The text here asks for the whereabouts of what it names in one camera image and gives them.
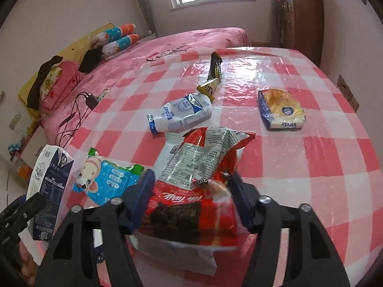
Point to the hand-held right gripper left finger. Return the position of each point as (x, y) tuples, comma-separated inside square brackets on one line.
[(140, 197)]

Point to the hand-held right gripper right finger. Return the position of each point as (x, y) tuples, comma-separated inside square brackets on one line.
[(242, 203)]

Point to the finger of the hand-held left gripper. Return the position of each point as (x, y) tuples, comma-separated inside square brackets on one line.
[(27, 212)]

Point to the blue cartoon wipes packet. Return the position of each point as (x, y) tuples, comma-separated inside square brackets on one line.
[(110, 179)]

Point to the white navy milk carton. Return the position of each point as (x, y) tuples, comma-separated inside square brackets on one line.
[(51, 185)]

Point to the red snack bag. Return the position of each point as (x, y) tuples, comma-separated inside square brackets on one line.
[(185, 203)]

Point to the white blue milk pouch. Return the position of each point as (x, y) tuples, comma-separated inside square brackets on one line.
[(179, 115)]

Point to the yellow white tissue pack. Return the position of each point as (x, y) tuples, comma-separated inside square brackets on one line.
[(281, 107)]

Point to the black coffee sachet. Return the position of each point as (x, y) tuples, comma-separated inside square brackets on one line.
[(214, 65)]

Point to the white wardrobe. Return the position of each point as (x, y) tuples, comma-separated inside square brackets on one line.
[(10, 182)]

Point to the orange box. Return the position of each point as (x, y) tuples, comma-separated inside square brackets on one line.
[(24, 172)]

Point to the white nightstand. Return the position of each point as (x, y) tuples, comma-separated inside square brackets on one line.
[(31, 149)]

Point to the blue item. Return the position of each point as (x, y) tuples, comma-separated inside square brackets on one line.
[(15, 148)]

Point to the red white checkered tablecloth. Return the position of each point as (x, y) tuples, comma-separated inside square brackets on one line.
[(299, 170)]

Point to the black charger brick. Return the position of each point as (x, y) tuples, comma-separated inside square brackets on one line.
[(92, 101)]

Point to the white power strip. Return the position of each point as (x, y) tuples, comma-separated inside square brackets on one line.
[(102, 95)]

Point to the yellow floral pillow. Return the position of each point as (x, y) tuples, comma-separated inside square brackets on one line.
[(51, 80)]

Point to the pink pillow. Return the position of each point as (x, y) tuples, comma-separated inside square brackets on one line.
[(65, 77)]

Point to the black clothing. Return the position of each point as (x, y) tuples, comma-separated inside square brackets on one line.
[(45, 65), (91, 59)]

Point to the pink bed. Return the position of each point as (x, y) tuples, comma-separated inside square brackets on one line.
[(179, 40)]

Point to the yellow headboard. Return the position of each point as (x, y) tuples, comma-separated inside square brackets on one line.
[(83, 39)]

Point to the grey curtain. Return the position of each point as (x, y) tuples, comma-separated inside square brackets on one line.
[(281, 24), (143, 6)]

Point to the brown wooden cabinet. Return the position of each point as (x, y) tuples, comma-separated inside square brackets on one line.
[(305, 27)]

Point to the wall switch plate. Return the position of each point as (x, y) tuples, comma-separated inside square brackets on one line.
[(15, 121)]

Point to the wall socket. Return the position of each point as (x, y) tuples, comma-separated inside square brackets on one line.
[(353, 103), (343, 85)]

